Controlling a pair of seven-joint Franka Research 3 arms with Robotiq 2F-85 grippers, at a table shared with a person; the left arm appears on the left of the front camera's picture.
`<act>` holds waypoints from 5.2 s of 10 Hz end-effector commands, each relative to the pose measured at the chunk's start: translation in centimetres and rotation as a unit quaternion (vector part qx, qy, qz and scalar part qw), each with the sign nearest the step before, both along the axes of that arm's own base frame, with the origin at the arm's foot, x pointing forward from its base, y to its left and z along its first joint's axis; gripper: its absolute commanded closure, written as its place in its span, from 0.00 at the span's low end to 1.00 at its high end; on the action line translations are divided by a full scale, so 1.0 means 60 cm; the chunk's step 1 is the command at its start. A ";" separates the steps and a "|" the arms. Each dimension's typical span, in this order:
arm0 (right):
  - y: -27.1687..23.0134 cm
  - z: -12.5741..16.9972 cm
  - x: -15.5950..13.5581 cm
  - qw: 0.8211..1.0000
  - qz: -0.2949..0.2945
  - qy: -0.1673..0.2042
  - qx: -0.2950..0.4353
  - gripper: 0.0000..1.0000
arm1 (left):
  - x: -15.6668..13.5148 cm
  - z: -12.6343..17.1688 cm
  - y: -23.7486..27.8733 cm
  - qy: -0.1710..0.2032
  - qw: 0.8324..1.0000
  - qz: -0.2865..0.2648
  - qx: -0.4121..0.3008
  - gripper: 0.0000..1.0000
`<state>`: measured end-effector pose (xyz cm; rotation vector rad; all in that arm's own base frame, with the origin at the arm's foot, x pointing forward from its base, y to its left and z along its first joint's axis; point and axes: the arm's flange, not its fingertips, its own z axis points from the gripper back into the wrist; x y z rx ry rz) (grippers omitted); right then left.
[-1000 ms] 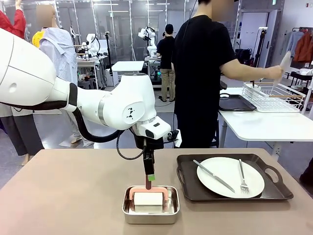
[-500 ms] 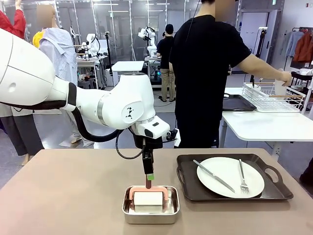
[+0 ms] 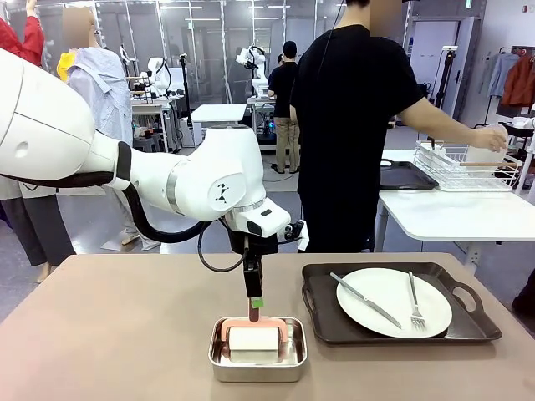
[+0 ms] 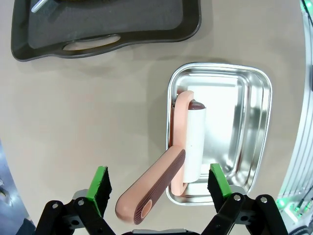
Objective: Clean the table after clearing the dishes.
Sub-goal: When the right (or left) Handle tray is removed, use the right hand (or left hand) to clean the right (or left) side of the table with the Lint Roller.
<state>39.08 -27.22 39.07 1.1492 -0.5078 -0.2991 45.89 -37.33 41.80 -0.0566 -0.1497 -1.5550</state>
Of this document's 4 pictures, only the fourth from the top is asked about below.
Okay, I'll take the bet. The dark brown handled tray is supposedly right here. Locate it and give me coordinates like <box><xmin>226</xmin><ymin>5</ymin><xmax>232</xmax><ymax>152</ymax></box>
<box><xmin>11</xmin><ymin>0</ymin><xmax>202</xmax><ymax>59</ymax></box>

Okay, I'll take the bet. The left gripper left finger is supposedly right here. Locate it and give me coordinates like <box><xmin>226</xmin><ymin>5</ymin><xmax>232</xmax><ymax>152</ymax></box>
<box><xmin>35</xmin><ymin>165</ymin><xmax>115</xmax><ymax>235</ymax></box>

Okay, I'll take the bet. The silver fork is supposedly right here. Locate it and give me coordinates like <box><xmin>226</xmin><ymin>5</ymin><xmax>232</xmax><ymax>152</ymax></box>
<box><xmin>31</xmin><ymin>0</ymin><xmax>47</xmax><ymax>12</ymax></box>

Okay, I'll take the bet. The pink lint roller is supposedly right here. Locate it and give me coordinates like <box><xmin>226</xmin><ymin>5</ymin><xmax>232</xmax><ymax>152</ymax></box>
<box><xmin>114</xmin><ymin>90</ymin><xmax>207</xmax><ymax>225</ymax></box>

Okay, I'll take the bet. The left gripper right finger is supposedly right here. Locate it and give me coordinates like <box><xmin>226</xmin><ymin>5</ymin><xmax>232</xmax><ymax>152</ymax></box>
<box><xmin>200</xmin><ymin>163</ymin><xmax>289</xmax><ymax>235</ymax></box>

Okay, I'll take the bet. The rectangular steel container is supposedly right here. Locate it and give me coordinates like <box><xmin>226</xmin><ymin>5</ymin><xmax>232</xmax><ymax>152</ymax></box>
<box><xmin>165</xmin><ymin>62</ymin><xmax>273</xmax><ymax>206</ymax></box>

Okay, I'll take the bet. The aluminium profile frame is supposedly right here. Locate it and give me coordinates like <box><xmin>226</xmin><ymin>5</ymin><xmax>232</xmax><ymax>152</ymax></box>
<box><xmin>276</xmin><ymin>0</ymin><xmax>313</xmax><ymax>235</ymax></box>

